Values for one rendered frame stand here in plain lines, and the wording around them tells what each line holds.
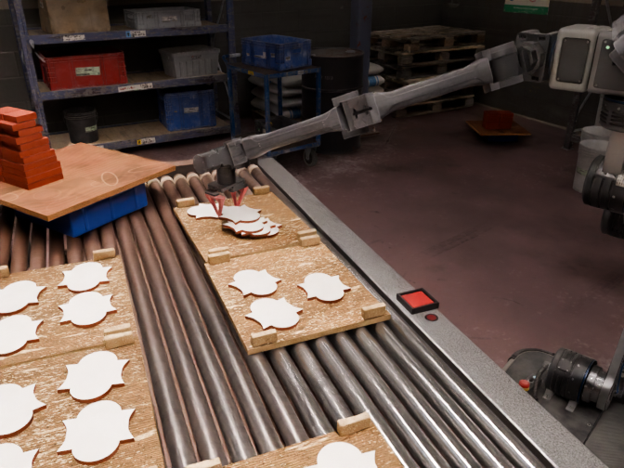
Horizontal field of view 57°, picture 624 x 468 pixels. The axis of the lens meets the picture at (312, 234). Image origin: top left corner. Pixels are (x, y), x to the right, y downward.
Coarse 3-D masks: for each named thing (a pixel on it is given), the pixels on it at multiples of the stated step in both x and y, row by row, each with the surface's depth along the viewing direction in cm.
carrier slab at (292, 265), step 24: (216, 264) 156; (240, 264) 156; (264, 264) 156; (288, 264) 156; (312, 264) 156; (336, 264) 156; (216, 288) 144; (288, 288) 144; (360, 288) 144; (240, 312) 135; (312, 312) 135; (336, 312) 135; (360, 312) 135; (240, 336) 126; (288, 336) 126; (312, 336) 128
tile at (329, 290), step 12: (312, 276) 148; (324, 276) 148; (336, 276) 148; (300, 288) 144; (312, 288) 142; (324, 288) 142; (336, 288) 142; (348, 288) 143; (324, 300) 138; (336, 300) 138
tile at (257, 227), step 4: (260, 220) 174; (264, 220) 174; (224, 224) 172; (228, 224) 172; (232, 224) 172; (240, 224) 172; (244, 224) 172; (248, 224) 172; (252, 224) 172; (256, 224) 172; (260, 224) 172; (264, 224) 174; (232, 228) 170; (236, 228) 169; (240, 228) 169; (244, 228) 169; (248, 228) 169; (252, 228) 169; (256, 228) 169; (260, 228) 169; (236, 232) 167; (240, 232) 168; (244, 232) 168; (248, 232) 168; (252, 232) 168; (256, 232) 168
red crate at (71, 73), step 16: (80, 48) 522; (96, 48) 528; (112, 48) 532; (48, 64) 476; (64, 64) 482; (80, 64) 488; (96, 64) 495; (112, 64) 501; (48, 80) 482; (64, 80) 487; (80, 80) 493; (96, 80) 499; (112, 80) 506
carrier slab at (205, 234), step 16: (272, 192) 202; (176, 208) 190; (256, 208) 190; (272, 208) 190; (288, 208) 190; (192, 224) 179; (208, 224) 179; (288, 224) 179; (304, 224) 179; (192, 240) 169; (208, 240) 168; (224, 240) 168; (240, 240) 168; (256, 240) 168; (272, 240) 168; (288, 240) 168
